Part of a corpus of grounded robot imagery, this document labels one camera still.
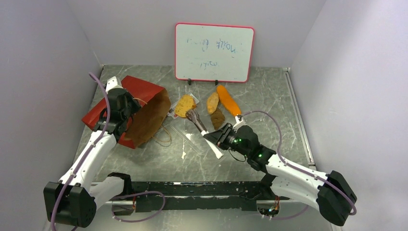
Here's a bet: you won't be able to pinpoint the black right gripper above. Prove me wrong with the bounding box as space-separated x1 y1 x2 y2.
204 123 250 157

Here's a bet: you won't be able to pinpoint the red brown paper bag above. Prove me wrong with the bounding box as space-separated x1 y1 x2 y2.
82 76 170 149

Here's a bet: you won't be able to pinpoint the dark brown fake bread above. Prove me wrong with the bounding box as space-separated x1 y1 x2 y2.
211 109 225 130

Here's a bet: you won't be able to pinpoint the orange fake bread loaf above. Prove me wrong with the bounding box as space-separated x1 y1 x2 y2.
217 85 242 116

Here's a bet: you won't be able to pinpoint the metal tongs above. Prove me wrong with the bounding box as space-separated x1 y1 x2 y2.
186 109 224 159

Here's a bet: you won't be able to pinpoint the yellow fake bread roll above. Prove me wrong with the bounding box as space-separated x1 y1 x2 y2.
175 94 196 118

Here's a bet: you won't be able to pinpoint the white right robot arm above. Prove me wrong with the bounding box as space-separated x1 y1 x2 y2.
202 124 357 226

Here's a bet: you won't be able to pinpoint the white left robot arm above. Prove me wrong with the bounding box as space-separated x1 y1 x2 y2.
43 87 141 230

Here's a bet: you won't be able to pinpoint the clear plastic tray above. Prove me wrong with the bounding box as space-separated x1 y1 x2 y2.
170 124 207 160

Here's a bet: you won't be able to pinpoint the clear plastic packet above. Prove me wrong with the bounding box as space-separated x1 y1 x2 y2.
167 94 199 118

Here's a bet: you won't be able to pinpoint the pink framed whiteboard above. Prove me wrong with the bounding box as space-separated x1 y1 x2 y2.
174 23 255 83

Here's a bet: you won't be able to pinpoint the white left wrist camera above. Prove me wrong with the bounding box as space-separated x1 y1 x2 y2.
105 76 123 94

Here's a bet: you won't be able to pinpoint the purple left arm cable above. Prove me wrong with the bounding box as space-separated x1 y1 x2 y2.
50 72 166 231

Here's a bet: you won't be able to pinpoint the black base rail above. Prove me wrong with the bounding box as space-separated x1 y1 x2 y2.
132 181 278 212

